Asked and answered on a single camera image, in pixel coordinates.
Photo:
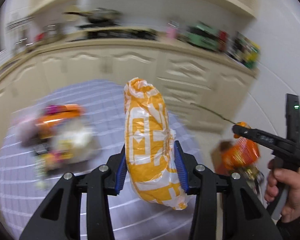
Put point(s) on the purple checkered tablecloth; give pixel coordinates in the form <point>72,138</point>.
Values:
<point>131,217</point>

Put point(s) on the cardboard trash box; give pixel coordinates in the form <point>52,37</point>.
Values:
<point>239,155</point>

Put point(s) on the cream kitchen base cabinets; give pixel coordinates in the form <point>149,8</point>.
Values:
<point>194,82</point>

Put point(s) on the crushed orange soda can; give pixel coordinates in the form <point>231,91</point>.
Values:
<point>53,115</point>

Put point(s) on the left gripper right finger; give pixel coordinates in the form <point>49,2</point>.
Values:
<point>244,217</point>

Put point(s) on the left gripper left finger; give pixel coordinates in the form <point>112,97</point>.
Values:
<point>58,215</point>

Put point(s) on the black gas stove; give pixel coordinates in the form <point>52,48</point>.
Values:
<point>137,33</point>

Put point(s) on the frying pan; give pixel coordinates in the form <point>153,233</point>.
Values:
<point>97,15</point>

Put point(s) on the orange white plastic bag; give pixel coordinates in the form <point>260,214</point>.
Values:
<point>149,146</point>

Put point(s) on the green appliance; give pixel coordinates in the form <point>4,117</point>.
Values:
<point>203,36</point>

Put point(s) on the white paper napkin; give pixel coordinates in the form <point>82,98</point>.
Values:
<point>77,140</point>

